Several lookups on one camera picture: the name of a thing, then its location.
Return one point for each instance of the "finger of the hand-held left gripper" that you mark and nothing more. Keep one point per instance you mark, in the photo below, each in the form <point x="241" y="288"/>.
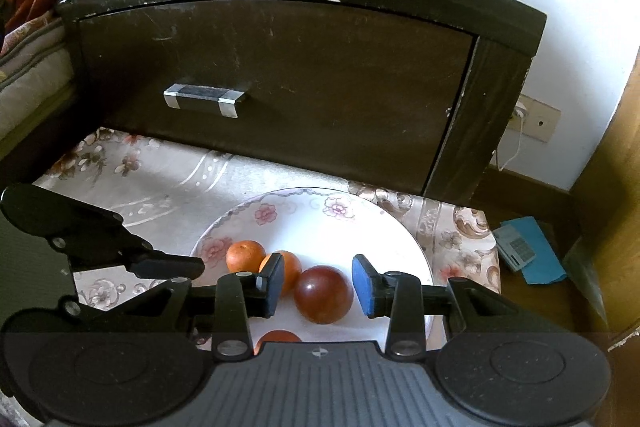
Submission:
<point x="165" y="266"/>
<point x="72" y="308"/>

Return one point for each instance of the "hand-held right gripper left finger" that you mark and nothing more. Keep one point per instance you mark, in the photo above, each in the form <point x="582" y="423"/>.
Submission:
<point x="272" y="287"/>

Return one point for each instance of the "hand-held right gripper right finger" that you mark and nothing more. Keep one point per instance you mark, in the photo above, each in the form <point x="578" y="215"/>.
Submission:
<point x="362" y="284"/>

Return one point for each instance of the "small orange tangerine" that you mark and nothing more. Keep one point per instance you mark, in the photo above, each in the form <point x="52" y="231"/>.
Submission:
<point x="292" y="269"/>

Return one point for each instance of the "dark red tomato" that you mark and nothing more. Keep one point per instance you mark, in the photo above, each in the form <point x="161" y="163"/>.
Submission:
<point x="322" y="294"/>

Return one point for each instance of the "white floral plate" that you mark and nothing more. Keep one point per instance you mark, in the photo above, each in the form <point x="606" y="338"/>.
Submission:
<point x="310" y="227"/>

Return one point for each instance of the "floral tablecloth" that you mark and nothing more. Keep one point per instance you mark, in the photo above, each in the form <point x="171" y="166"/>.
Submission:
<point x="165" y="187"/>

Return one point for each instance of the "dark wooden nightstand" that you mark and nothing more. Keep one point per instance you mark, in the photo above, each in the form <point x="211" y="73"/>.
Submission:
<point x="325" y="107"/>

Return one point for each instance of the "blue paper packet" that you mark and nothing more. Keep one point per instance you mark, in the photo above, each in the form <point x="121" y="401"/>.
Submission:
<point x="545" y="257"/>

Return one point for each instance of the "beige mattress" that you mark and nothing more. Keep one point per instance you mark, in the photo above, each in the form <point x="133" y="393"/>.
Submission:
<point x="30" y="77"/>

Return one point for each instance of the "wooden wardrobe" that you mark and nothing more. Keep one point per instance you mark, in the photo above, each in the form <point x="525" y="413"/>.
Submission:
<point x="620" y="207"/>

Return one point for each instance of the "beige wall socket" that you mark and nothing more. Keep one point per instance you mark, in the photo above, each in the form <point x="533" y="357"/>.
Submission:
<point x="537" y="119"/>

